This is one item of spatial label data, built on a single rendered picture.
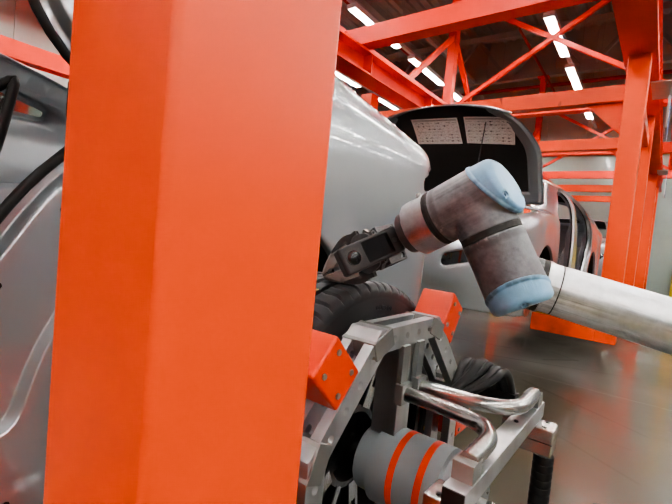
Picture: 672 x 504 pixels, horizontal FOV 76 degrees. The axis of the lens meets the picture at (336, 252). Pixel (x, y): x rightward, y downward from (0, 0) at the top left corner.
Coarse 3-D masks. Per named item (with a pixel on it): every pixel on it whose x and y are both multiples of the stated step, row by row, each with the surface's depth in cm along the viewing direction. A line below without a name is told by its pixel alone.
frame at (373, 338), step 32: (384, 320) 77; (416, 320) 79; (352, 352) 70; (384, 352) 69; (448, 352) 92; (352, 384) 63; (448, 384) 97; (320, 416) 65; (320, 448) 58; (320, 480) 59
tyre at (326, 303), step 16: (320, 272) 92; (320, 288) 78; (336, 288) 78; (352, 288) 77; (368, 288) 81; (384, 288) 85; (320, 304) 72; (336, 304) 73; (352, 304) 76; (368, 304) 80; (384, 304) 84; (400, 304) 90; (320, 320) 70; (336, 320) 72; (352, 320) 76
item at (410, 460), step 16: (368, 432) 80; (400, 432) 77; (416, 432) 78; (368, 448) 77; (384, 448) 75; (400, 448) 74; (416, 448) 73; (432, 448) 73; (448, 448) 73; (368, 464) 75; (384, 464) 73; (400, 464) 72; (416, 464) 71; (432, 464) 70; (448, 464) 70; (368, 480) 74; (384, 480) 72; (400, 480) 71; (416, 480) 70; (432, 480) 68; (368, 496) 76; (384, 496) 73; (400, 496) 71; (416, 496) 69
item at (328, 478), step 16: (368, 384) 88; (368, 400) 88; (352, 416) 91; (368, 416) 89; (416, 416) 103; (352, 432) 93; (336, 448) 89; (352, 448) 92; (336, 464) 89; (352, 464) 89; (336, 480) 81; (352, 480) 86; (336, 496) 82; (352, 496) 87
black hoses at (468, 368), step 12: (468, 360) 86; (480, 360) 83; (456, 372) 83; (468, 372) 82; (480, 372) 81; (492, 372) 81; (504, 372) 81; (456, 384) 81; (468, 384) 81; (480, 384) 80; (492, 384) 80; (504, 384) 85; (492, 396) 87; (504, 396) 86; (516, 396) 85; (468, 408) 80
